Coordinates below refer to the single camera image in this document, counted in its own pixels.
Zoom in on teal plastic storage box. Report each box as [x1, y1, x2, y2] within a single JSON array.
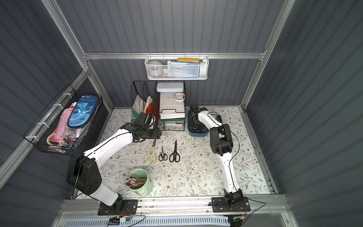
[[187, 110, 209, 137]]

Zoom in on cream handled kitchen scissors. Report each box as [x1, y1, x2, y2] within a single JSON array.
[[143, 139, 157, 164]]

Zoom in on small black scissors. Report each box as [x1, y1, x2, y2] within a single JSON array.
[[158, 146, 168, 162]]

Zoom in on large black scissors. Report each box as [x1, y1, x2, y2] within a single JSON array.
[[169, 140, 181, 163]]

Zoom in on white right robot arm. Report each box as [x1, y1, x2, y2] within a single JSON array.
[[188, 104, 244, 211]]

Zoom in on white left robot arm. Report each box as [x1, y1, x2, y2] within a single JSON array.
[[66, 112, 161, 213]]

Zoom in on pink patterned notebook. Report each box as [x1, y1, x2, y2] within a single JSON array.
[[131, 95, 145, 119]]

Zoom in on red booklet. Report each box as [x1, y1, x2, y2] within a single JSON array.
[[147, 102, 160, 120]]

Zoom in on white paper stack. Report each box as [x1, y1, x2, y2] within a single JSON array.
[[144, 96, 153, 114]]

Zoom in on white tin case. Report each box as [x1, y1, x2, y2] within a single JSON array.
[[157, 82, 184, 93]]

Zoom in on pens in cup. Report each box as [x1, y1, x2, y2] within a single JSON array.
[[124, 175, 147, 190]]

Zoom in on white hanging mesh basket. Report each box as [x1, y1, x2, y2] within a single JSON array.
[[144, 56, 209, 80]]

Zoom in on blue white packet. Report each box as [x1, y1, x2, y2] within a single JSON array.
[[167, 61, 200, 79]]

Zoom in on white tape roll in basket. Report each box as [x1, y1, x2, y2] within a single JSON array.
[[146, 61, 163, 78]]

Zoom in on green pen cup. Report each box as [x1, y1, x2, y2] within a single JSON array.
[[125, 168, 153, 197]]

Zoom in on blue dinosaur pencil case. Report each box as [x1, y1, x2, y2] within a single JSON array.
[[67, 95, 101, 129]]

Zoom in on yellow item in basket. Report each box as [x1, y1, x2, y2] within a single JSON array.
[[177, 57, 200, 63]]

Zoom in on pink pencil case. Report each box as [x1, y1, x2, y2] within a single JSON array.
[[50, 108, 75, 146]]

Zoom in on black wire desk organizer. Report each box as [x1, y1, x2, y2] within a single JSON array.
[[131, 80, 186, 131]]

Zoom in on black side wire basket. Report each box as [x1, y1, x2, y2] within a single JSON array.
[[24, 84, 103, 155]]

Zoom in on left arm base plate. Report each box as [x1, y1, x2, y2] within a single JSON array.
[[97, 199, 139, 216]]

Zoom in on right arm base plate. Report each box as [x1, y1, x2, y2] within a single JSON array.
[[209, 197, 251, 213]]

